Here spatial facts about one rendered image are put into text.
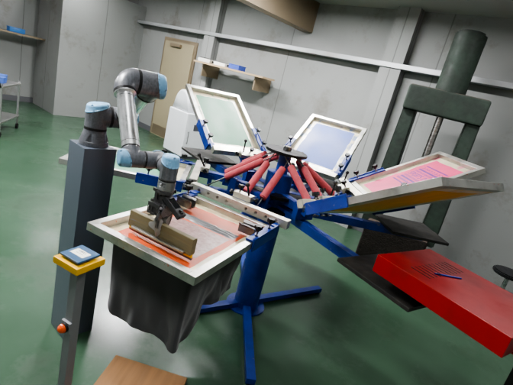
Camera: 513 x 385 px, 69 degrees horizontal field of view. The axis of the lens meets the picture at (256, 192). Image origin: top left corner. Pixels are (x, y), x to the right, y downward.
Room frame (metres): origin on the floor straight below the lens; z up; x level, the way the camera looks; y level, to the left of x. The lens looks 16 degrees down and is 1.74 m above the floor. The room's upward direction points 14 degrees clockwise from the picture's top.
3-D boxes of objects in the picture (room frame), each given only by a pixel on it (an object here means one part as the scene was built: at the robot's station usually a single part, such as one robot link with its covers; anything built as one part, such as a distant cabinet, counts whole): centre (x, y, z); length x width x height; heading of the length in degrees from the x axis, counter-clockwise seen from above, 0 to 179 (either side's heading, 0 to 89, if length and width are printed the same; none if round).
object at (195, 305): (1.60, 0.09, 0.74); 0.46 x 0.04 x 0.42; 158
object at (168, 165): (1.51, 0.38, 1.31); 0.09 x 0.08 x 0.11; 39
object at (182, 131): (7.28, 1.63, 0.63); 0.64 x 0.57 x 1.27; 53
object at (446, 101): (4.45, -1.81, 1.38); 0.90 x 0.75 x 2.76; 50
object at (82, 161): (1.97, 0.93, 0.60); 0.18 x 0.18 x 1.20; 53
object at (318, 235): (2.17, -0.55, 0.91); 1.34 x 0.41 x 0.08; 38
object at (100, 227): (1.73, 0.26, 0.97); 0.79 x 0.58 x 0.04; 158
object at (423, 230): (2.79, -0.80, 0.91); 1.34 x 0.41 x 0.08; 98
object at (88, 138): (1.97, 0.93, 1.25); 0.15 x 0.15 x 0.10
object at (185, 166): (2.59, 0.76, 1.05); 1.08 x 0.61 x 0.23; 98
